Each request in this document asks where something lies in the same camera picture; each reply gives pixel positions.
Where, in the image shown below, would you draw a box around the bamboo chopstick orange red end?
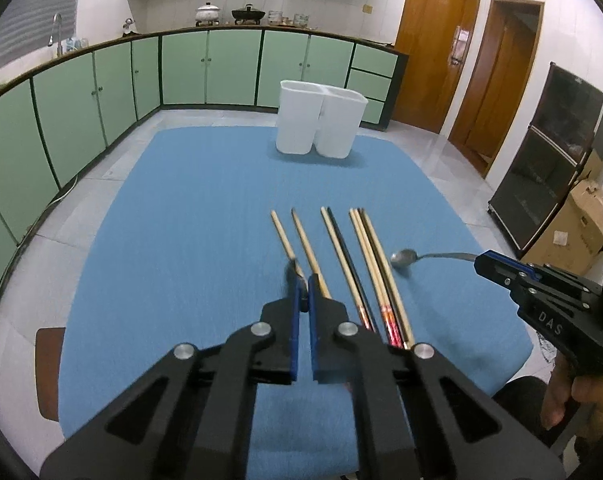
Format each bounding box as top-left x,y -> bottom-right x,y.
349,208 -> 402,348

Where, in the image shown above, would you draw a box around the plain thin bamboo chopstick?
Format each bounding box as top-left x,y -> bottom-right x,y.
361,208 -> 417,350

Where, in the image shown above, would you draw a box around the metal spoon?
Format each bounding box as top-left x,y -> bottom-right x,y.
390,248 -> 476,269

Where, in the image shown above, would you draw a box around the red handled bamboo chopstick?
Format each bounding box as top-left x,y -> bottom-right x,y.
270,210 -> 307,290

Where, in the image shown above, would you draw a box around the green lower kitchen cabinets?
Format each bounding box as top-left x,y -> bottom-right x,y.
0,25 -> 408,288

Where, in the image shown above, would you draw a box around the kitchen faucet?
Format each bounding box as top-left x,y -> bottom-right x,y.
48,12 -> 63,58

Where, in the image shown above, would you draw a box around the right hand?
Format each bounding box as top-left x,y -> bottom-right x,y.
540,352 -> 603,440

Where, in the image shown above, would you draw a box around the cardboard box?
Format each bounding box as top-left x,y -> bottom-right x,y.
522,150 -> 603,276

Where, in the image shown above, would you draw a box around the black chopstick red end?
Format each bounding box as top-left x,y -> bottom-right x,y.
357,207 -> 412,350

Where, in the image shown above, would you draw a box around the brown wooden stool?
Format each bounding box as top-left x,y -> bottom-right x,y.
35,327 -> 65,422

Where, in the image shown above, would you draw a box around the black glass cabinet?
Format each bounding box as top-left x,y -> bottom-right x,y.
488,62 -> 603,257

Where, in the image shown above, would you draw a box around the brown wooden door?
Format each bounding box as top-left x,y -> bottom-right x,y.
449,0 -> 544,177
393,0 -> 480,133

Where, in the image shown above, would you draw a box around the blue table cloth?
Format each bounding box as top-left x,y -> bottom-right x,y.
56,124 -> 535,480

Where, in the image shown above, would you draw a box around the white utensil holder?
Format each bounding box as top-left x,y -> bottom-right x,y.
276,80 -> 369,159

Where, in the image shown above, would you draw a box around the black wok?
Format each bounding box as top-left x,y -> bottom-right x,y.
231,3 -> 266,25

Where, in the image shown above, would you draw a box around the white cooking pot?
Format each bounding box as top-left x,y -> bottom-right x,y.
194,2 -> 220,27

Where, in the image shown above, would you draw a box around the window blind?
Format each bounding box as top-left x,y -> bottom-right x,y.
0,0 -> 78,68

